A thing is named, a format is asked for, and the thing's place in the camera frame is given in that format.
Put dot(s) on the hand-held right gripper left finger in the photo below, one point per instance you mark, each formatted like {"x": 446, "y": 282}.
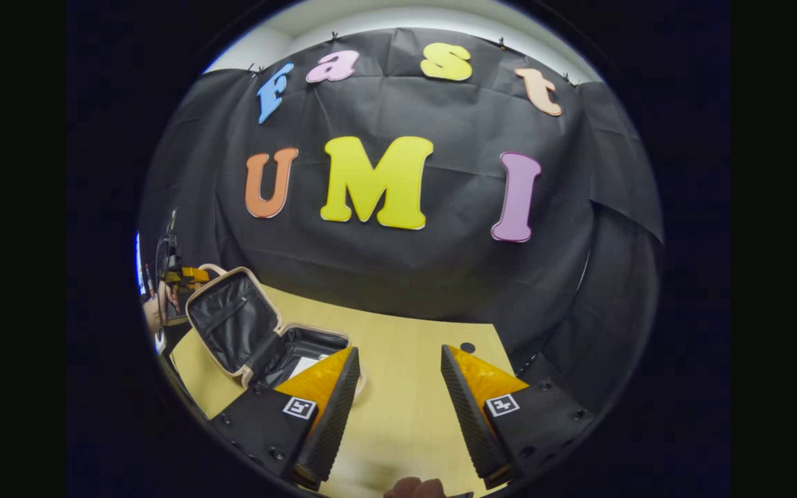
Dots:
{"x": 333, "y": 422}

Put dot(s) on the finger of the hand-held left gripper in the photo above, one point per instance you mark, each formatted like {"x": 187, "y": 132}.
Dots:
{"x": 189, "y": 277}

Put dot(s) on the beige suitcase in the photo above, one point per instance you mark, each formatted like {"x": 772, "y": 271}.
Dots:
{"x": 232, "y": 321}

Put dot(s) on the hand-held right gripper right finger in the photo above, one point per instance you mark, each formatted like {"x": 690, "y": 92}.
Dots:
{"x": 468, "y": 415}

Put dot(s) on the black backdrop cloth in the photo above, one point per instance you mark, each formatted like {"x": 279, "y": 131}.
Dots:
{"x": 405, "y": 277}

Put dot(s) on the white printed object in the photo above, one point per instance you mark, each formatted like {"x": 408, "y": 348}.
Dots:
{"x": 139, "y": 266}

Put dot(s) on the black table grommet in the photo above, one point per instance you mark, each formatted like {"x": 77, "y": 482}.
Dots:
{"x": 467, "y": 347}

